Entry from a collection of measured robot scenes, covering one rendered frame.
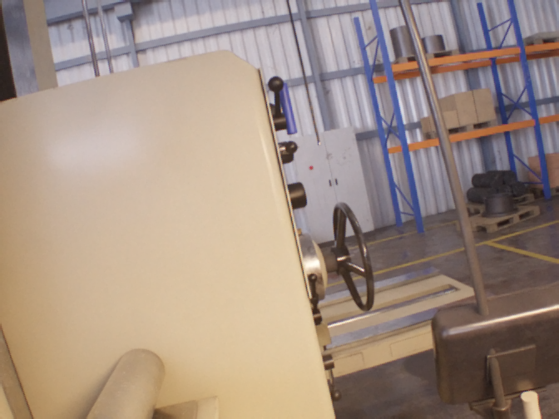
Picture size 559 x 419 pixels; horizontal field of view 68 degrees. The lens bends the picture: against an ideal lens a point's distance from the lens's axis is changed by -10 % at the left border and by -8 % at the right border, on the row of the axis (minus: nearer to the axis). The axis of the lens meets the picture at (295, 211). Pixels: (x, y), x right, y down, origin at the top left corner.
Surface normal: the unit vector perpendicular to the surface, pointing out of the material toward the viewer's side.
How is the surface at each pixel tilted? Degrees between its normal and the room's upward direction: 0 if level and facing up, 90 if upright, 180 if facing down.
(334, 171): 90
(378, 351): 90
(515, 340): 109
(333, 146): 90
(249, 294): 90
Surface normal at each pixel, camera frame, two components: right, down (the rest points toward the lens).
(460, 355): -0.04, 0.44
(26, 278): 0.15, 0.07
